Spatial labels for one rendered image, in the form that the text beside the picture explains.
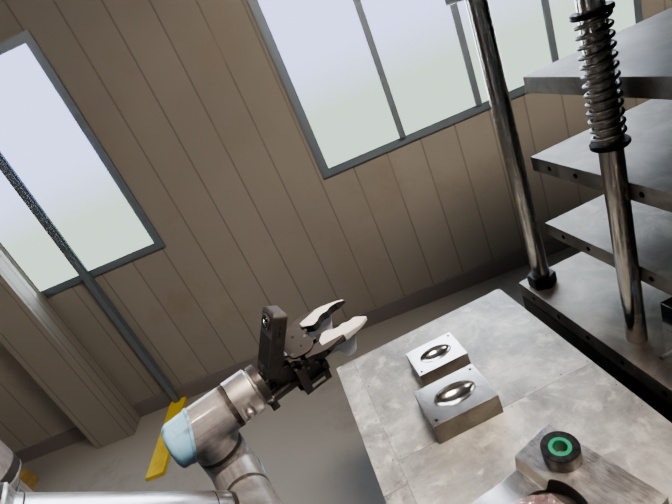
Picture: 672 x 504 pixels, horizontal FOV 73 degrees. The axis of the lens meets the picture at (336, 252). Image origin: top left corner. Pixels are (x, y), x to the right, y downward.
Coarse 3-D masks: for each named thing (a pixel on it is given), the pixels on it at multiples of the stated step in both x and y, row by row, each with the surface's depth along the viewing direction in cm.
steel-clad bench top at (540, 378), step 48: (432, 336) 167; (480, 336) 157; (528, 336) 149; (384, 384) 155; (528, 384) 132; (576, 384) 126; (384, 432) 138; (432, 432) 131; (480, 432) 125; (528, 432) 119; (576, 432) 114; (624, 432) 110; (384, 480) 124; (432, 480) 118; (480, 480) 113
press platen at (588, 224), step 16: (576, 208) 158; (592, 208) 154; (640, 208) 143; (656, 208) 140; (560, 224) 153; (576, 224) 150; (592, 224) 146; (608, 224) 143; (640, 224) 137; (656, 224) 134; (560, 240) 153; (576, 240) 144; (592, 240) 139; (608, 240) 136; (640, 240) 130; (656, 240) 128; (592, 256) 140; (608, 256) 132; (640, 256) 125; (656, 256) 122; (640, 272) 122; (656, 272) 117
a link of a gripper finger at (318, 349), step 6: (342, 336) 74; (318, 342) 74; (330, 342) 73; (336, 342) 73; (342, 342) 75; (312, 348) 74; (318, 348) 73; (324, 348) 73; (330, 348) 73; (306, 354) 73; (312, 354) 72; (318, 354) 72; (324, 354) 73
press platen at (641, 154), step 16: (640, 112) 144; (656, 112) 139; (640, 128) 134; (656, 128) 130; (560, 144) 147; (576, 144) 142; (640, 144) 126; (656, 144) 122; (544, 160) 141; (560, 160) 137; (576, 160) 133; (592, 160) 129; (640, 160) 118; (656, 160) 115; (560, 176) 137; (576, 176) 131; (592, 176) 123; (640, 176) 112; (656, 176) 109; (640, 192) 110; (656, 192) 104
